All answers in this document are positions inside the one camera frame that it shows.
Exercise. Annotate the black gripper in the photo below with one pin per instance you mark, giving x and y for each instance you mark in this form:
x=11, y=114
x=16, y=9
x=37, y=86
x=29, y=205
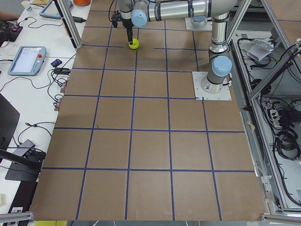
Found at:
x=127, y=23

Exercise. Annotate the green apple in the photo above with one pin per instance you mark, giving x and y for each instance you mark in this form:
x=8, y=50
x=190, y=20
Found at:
x=134, y=44

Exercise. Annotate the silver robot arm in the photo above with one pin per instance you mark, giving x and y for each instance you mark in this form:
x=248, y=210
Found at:
x=200, y=20
x=139, y=12

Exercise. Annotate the orange object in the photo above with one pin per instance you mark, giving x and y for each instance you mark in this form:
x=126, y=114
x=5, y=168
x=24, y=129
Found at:
x=82, y=3

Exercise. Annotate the dark blue small pouch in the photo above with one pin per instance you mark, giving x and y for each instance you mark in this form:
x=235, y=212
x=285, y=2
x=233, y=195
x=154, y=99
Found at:
x=56, y=63

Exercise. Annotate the teach pendant tablet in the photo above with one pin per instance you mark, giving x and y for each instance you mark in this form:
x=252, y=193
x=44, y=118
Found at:
x=28, y=61

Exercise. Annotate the paper cup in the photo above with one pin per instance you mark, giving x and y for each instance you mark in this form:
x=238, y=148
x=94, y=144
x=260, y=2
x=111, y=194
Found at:
x=27, y=6

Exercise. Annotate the white paper stack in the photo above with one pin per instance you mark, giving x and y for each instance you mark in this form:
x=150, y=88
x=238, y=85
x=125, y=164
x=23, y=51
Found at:
x=260, y=49

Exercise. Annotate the black monitor stand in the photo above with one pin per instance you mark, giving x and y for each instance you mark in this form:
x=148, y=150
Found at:
x=26, y=160

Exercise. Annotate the black power strip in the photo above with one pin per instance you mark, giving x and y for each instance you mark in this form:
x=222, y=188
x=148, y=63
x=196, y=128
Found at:
x=287, y=116

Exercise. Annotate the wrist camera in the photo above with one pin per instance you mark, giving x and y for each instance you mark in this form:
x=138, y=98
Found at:
x=115, y=18

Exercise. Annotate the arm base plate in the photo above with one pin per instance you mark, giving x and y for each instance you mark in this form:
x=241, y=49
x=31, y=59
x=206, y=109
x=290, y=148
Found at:
x=191, y=27
x=204, y=90

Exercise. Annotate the aluminium frame post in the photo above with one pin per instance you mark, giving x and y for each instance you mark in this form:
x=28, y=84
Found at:
x=69, y=23

